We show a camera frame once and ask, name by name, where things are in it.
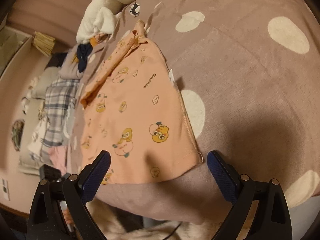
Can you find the navy blue garment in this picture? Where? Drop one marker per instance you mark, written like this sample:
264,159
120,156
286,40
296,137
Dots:
82,54

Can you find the mustard orange garment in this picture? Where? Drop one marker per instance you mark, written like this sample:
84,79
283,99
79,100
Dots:
92,41

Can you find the dark cushion near headboard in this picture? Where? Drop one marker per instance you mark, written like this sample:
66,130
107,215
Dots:
56,60

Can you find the mauve polka dot blanket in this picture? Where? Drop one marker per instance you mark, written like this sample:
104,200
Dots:
248,71

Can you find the grey plaid pillow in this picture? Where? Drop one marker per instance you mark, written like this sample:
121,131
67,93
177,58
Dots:
58,96

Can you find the mauve pillow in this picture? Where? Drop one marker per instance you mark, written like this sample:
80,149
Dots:
69,69

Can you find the peach cartoon print baby garment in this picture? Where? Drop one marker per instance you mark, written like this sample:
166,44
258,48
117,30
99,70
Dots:
135,112

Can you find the green patterned item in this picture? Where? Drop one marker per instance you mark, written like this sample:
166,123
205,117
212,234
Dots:
16,133

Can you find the white printed shirt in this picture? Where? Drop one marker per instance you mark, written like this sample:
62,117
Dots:
37,138

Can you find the white wall shelf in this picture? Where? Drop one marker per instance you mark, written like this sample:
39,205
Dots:
13,42

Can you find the fringed lamp shade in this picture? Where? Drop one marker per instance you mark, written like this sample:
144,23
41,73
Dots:
43,43

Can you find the person's left hand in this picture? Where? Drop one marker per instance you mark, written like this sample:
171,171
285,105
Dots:
67,217

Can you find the pink curtain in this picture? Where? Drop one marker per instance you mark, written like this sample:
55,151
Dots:
57,18

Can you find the white fluffy fleece garment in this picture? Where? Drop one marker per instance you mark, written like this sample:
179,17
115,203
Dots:
99,17

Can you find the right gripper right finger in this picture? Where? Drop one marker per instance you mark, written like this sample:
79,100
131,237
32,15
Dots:
271,219

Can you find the grey striped garment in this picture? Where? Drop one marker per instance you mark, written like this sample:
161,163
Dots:
69,121

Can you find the plush toys on headboard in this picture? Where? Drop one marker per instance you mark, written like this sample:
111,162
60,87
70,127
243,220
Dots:
25,101

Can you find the beige headboard cushion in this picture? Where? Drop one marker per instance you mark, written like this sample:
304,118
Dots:
49,75

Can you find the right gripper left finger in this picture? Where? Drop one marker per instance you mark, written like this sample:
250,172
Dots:
46,220

